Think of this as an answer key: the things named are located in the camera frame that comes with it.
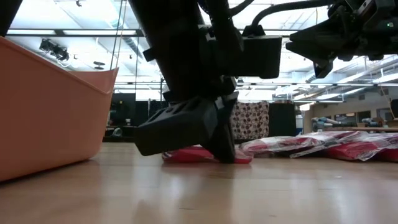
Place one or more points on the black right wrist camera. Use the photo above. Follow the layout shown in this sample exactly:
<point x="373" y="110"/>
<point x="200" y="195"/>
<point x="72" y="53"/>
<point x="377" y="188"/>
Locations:
<point x="384" y="17"/>

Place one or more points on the orange plastic basket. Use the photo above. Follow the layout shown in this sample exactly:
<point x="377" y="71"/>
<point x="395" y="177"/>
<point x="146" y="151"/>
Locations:
<point x="49" y="115"/>

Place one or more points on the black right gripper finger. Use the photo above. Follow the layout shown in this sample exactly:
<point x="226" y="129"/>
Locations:
<point x="323" y="69"/>
<point x="317" y="40"/>

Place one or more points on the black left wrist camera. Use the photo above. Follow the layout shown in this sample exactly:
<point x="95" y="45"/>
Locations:
<point x="262" y="56"/>

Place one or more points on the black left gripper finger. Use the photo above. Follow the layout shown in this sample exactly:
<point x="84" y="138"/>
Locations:
<point x="225" y="140"/>
<point x="177" y="130"/>

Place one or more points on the red popcorn bag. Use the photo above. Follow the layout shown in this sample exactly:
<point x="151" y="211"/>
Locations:
<point x="329" y="138"/>
<point x="186" y="154"/>
<point x="273" y="144"/>

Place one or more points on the dotted pattern partition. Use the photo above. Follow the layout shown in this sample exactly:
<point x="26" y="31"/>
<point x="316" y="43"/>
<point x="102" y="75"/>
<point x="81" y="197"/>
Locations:
<point x="250" y="119"/>

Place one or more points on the black cabinet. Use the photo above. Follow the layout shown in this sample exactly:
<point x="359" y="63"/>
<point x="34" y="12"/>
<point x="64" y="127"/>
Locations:
<point x="281" y="119"/>

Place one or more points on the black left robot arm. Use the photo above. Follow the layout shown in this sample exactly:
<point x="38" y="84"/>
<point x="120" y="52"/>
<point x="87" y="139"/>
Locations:
<point x="174" y="14"/>

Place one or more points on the black metal table frame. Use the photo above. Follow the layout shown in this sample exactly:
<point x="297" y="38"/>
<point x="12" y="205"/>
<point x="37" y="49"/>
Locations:
<point x="7" y="12"/>

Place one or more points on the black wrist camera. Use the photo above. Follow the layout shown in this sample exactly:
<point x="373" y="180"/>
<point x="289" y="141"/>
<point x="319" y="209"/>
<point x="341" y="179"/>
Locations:
<point x="262" y="56"/>
<point x="384" y="17"/>

